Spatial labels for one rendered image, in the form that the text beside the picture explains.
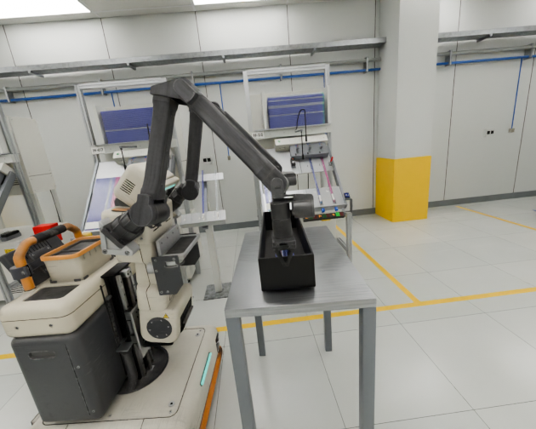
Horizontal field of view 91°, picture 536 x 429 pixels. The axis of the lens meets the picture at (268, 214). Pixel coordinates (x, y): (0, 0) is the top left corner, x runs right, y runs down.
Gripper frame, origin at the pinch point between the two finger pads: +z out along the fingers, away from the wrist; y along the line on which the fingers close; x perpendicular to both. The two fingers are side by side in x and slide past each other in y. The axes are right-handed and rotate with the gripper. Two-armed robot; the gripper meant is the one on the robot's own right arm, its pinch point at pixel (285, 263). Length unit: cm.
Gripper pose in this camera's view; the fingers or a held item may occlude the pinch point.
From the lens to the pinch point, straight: 82.5
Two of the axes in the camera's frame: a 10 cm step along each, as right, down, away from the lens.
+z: 1.1, 9.6, 2.5
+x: -9.9, 1.0, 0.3
